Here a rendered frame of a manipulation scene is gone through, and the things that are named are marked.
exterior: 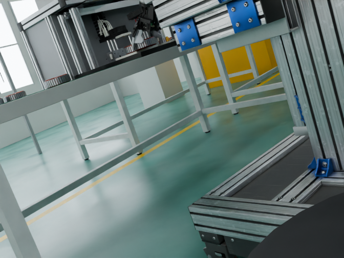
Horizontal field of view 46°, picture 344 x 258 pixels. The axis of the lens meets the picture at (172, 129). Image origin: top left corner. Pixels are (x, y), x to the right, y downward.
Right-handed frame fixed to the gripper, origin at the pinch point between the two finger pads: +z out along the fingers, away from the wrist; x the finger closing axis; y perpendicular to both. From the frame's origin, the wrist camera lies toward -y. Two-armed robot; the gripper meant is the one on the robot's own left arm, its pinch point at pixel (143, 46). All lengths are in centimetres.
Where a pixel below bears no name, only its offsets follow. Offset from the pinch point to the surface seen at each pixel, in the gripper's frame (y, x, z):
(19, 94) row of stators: -56, -33, 33
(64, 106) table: -170, 69, 117
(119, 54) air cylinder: -19.1, 2.3, 9.5
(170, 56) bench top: 18.7, -2.7, -1.2
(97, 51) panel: -32.7, -0.3, 11.3
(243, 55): -142, 342, 123
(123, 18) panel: -40.3, 25.0, 0.1
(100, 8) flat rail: -27.3, -1.4, -11.6
